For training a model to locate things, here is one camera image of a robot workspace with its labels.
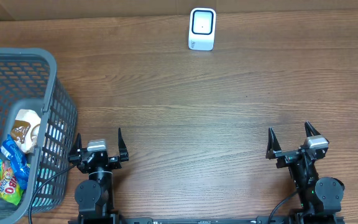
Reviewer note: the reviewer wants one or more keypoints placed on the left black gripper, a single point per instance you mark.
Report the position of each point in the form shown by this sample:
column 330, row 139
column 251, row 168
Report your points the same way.
column 116, row 163

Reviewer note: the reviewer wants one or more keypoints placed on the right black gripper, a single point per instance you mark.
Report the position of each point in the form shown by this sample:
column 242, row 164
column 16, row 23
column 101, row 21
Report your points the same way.
column 286, row 157

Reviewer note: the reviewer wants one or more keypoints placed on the beige brown snack bag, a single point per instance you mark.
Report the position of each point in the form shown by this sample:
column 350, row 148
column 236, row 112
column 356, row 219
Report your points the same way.
column 25, row 130

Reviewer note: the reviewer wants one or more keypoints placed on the blue snack wrapper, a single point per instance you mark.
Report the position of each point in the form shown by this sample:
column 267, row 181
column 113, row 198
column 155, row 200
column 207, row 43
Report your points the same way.
column 17, row 158

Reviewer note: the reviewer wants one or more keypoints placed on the green Haribo candy bag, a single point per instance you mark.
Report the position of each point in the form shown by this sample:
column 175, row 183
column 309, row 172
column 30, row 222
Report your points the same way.
column 10, row 190

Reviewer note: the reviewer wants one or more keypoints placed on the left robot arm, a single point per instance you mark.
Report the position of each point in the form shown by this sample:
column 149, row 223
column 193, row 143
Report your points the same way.
column 95, row 196

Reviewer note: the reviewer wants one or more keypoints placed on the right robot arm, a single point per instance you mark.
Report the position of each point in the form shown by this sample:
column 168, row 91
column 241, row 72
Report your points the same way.
column 320, row 197

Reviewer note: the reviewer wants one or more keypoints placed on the white barcode scanner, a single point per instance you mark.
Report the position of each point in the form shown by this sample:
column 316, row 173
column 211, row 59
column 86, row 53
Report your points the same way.
column 202, row 28

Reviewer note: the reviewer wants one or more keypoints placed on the grey plastic mesh basket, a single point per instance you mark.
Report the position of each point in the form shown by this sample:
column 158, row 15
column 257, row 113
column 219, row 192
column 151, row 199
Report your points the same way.
column 28, row 80

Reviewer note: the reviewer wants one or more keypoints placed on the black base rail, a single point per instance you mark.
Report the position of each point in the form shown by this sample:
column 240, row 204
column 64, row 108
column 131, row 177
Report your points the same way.
column 146, row 220

